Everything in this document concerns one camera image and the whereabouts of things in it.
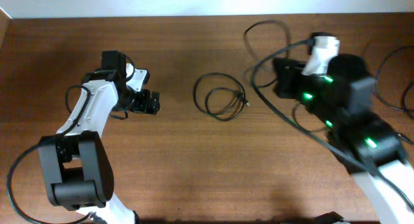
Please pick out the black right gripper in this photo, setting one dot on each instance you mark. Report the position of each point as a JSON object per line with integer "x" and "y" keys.
{"x": 283, "y": 78}

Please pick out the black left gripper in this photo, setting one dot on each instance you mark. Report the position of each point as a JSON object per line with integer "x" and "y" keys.
{"x": 143, "y": 106}

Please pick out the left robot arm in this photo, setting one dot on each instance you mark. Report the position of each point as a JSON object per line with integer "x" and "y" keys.
{"x": 76, "y": 170}

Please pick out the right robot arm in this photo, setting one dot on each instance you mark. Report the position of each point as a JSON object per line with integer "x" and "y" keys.
{"x": 374, "y": 155}

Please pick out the black base block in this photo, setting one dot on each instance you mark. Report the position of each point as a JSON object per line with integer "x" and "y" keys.
{"x": 330, "y": 218}

